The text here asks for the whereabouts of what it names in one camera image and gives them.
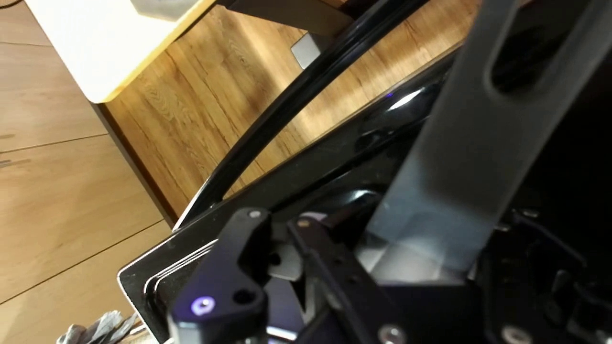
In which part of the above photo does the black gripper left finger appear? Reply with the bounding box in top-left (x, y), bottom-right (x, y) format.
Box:
top-left (166, 206), bottom-right (408, 344)

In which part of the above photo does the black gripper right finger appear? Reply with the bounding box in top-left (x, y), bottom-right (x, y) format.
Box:
top-left (473, 206), bottom-right (612, 344)

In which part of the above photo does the dark grey cooking pot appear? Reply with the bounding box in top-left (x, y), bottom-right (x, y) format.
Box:
top-left (364, 0), bottom-right (612, 284)

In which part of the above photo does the black electric stove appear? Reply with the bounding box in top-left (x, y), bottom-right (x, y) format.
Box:
top-left (114, 35), bottom-right (612, 344)

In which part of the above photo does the hanging dish towel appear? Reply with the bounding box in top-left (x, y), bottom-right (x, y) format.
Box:
top-left (55, 309), bottom-right (145, 344)

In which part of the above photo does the wooden base cabinet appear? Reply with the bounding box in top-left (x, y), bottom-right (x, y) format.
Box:
top-left (93, 0), bottom-right (483, 225)

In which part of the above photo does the oven door handle bar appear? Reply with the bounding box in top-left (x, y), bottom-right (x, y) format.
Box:
top-left (171, 0), bottom-right (429, 228)

